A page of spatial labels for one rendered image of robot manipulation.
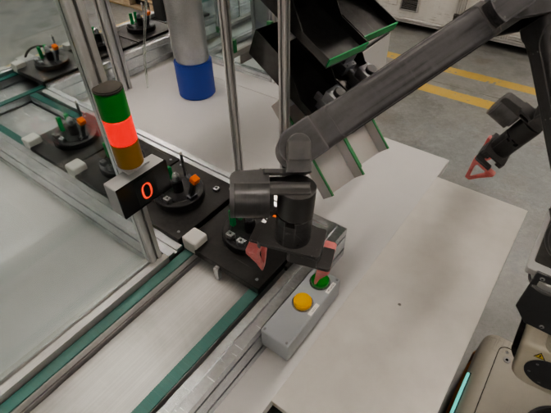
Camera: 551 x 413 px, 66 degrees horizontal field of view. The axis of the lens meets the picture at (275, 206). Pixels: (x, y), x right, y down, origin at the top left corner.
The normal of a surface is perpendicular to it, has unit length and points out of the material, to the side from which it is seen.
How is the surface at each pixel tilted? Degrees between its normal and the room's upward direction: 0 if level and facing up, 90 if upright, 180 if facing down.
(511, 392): 0
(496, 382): 0
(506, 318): 0
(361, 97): 46
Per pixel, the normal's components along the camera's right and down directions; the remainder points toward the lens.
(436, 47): 0.04, -0.03
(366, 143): 0.47, -0.18
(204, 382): -0.02, -0.73
